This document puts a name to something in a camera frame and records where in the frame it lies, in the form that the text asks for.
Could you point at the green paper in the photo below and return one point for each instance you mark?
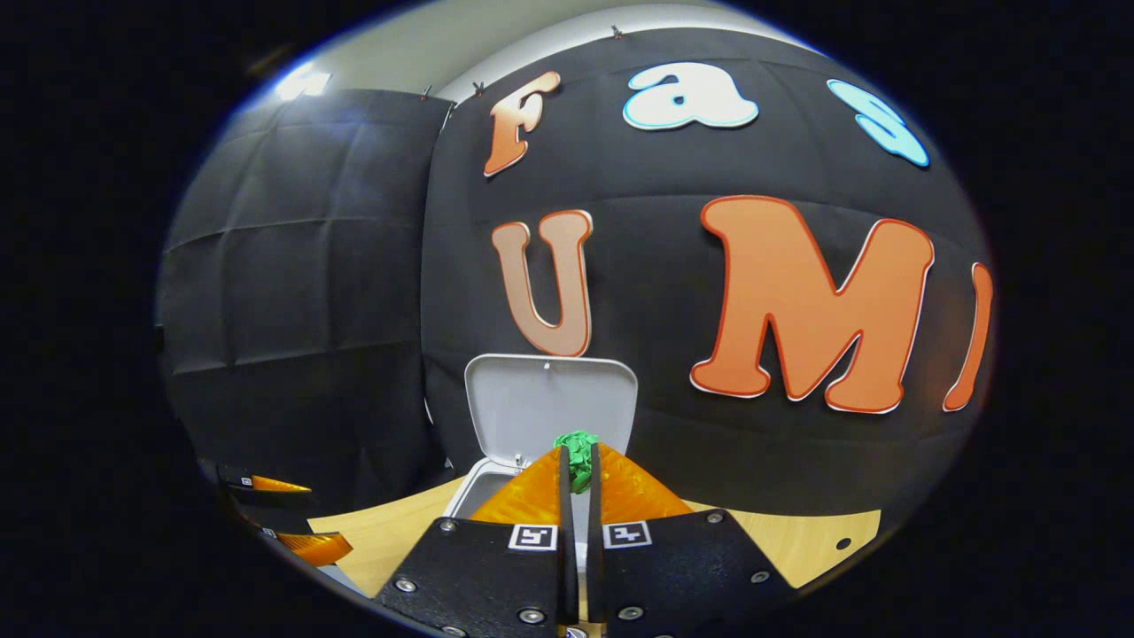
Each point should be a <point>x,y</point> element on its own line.
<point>580,461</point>

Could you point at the wooden desktop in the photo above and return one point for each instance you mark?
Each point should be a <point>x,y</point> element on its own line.
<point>824,540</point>

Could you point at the white desktop garbage bin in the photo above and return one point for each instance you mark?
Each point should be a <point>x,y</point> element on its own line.
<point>549,399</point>

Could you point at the ceiling light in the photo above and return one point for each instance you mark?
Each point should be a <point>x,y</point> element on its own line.
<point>301,84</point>

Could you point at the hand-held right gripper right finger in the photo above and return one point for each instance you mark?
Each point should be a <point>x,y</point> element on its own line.
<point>673,567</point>

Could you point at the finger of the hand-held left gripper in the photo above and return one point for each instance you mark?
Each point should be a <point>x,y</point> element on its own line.
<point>310,545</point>
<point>257,486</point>

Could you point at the black backdrop cloth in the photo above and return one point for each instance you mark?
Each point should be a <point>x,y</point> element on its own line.
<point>310,310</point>

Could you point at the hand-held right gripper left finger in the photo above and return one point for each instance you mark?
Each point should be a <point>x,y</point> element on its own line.
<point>496,567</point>

